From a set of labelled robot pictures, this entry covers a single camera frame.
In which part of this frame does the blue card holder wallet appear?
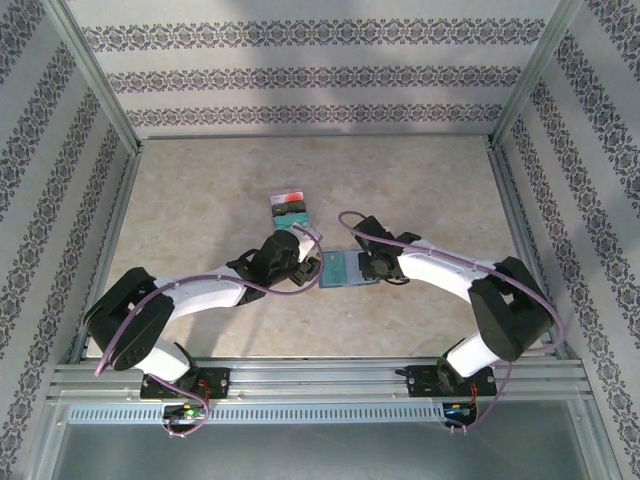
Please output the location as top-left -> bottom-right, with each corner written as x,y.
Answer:
317,248 -> 382,291

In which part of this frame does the teal card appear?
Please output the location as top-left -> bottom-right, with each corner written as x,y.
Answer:
273,215 -> 314,232
321,251 -> 350,287

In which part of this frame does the grey metal sheet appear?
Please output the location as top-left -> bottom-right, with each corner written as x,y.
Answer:
29,399 -> 621,480

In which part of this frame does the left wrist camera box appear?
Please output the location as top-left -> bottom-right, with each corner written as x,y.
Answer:
295,227 -> 325,262

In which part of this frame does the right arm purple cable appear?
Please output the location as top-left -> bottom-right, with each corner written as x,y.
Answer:
337,210 -> 571,436

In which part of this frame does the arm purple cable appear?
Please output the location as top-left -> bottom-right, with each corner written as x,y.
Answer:
93,222 -> 325,440
337,210 -> 571,436

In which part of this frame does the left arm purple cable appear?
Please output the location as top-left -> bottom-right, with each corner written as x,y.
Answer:
93,222 -> 325,440

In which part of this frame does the aluminium mounting rail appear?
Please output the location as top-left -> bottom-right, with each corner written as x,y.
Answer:
47,357 -> 586,401

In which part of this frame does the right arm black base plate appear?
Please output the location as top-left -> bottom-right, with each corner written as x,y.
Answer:
405,364 -> 497,399

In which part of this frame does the aluminium back rail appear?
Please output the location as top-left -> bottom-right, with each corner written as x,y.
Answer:
134,130 -> 496,142

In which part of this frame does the aluminium side rail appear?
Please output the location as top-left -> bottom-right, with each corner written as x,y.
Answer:
67,144 -> 144,364
487,139 -> 584,361

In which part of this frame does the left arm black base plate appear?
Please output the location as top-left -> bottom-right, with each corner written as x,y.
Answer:
139,367 -> 231,400

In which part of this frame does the slotted grey cable duct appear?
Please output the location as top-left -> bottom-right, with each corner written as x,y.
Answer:
67,403 -> 449,425

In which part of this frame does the aluminium frame post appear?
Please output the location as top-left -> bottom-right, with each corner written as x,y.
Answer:
42,0 -> 144,156
489,0 -> 586,149

